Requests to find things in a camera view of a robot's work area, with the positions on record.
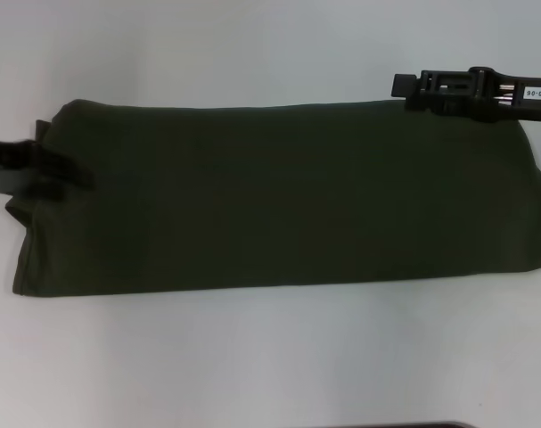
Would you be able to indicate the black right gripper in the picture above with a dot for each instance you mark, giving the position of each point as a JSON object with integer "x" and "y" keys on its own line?
{"x": 519, "y": 98}

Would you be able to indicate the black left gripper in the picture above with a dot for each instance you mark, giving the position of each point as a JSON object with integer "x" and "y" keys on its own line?
{"x": 5, "y": 180}

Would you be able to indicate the dark green FREE t-shirt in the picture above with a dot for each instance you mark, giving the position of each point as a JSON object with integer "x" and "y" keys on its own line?
{"x": 274, "y": 191}

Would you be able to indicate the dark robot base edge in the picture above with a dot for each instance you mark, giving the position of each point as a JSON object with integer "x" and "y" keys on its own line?
{"x": 466, "y": 425}

